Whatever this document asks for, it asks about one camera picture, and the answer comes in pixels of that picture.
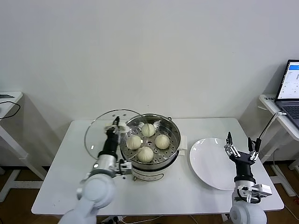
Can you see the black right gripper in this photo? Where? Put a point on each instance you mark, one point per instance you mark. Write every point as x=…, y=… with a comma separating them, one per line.
x=244, y=165

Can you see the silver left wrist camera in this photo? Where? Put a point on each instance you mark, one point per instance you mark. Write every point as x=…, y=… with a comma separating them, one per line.
x=125, y=169

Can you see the white round plate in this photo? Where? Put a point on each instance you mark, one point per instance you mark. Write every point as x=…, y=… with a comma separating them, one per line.
x=210, y=163

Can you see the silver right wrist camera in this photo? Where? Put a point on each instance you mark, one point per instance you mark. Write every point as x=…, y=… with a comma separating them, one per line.
x=264, y=189

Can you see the round glass pot lid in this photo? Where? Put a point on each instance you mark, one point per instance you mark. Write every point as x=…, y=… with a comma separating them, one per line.
x=95, y=130

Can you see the white steamed baozi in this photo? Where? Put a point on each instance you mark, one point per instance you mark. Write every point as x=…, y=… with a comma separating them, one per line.
x=162, y=141
x=148, y=130
x=133, y=142
x=145, y=154

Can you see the white laptop side table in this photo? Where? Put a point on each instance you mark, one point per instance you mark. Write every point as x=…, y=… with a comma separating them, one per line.
x=266, y=100

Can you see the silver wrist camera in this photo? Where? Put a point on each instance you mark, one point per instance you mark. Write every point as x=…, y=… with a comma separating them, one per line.
x=125, y=169
x=264, y=189

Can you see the perforated steel steamer basket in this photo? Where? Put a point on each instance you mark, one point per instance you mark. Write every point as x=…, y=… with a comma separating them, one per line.
x=172, y=149

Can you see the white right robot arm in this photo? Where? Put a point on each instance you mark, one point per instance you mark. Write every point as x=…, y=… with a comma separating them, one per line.
x=247, y=210

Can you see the white power strip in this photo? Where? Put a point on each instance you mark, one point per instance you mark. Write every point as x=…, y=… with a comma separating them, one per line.
x=114, y=220

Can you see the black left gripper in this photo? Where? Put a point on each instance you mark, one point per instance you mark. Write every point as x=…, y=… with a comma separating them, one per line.
x=112, y=144

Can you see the open grey laptop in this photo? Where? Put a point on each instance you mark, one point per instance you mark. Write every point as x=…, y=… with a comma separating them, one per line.
x=289, y=79

